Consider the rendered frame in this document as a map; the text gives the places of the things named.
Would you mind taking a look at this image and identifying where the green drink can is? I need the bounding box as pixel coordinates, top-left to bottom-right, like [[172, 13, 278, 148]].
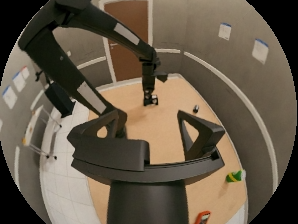
[[226, 170, 246, 183]]

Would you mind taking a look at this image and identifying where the orange pocket multimeter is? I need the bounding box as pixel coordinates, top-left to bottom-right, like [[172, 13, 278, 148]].
[[195, 211, 211, 224]]

